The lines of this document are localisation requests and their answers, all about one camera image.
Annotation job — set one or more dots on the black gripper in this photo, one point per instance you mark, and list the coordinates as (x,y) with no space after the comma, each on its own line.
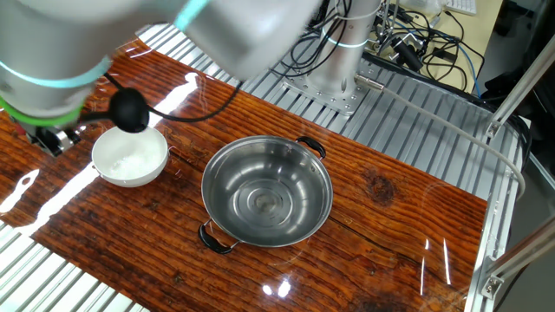
(47,138)

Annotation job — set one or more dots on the black ladle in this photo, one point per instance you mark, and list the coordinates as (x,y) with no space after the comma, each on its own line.
(130,110)

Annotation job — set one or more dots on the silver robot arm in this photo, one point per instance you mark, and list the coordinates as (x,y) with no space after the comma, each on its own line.
(43,52)

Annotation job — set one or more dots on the white ceramic bowl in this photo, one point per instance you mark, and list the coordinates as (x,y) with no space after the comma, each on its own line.
(130,160)

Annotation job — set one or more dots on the wood grain table mat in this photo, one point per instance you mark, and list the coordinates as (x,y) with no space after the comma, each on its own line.
(152,242)

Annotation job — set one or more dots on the stainless steel pot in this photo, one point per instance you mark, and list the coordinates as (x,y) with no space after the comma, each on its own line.
(266,195)

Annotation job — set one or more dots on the white keyboard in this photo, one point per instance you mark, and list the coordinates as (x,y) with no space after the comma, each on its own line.
(460,6)

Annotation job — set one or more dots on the aluminium frame post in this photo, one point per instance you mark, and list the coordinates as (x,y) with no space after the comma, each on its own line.
(520,86)
(520,260)

